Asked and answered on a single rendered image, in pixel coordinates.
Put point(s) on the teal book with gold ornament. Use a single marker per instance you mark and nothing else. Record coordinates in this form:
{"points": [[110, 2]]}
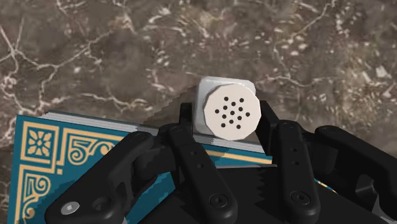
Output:
{"points": [[55, 155]]}

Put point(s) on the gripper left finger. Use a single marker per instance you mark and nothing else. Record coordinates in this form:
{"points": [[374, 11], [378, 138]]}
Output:
{"points": [[192, 161]]}

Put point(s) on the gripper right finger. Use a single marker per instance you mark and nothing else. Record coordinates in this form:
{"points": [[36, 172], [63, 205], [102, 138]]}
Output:
{"points": [[297, 161]]}

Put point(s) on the white salt shaker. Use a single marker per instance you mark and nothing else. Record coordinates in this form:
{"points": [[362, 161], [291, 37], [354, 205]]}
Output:
{"points": [[231, 110]]}

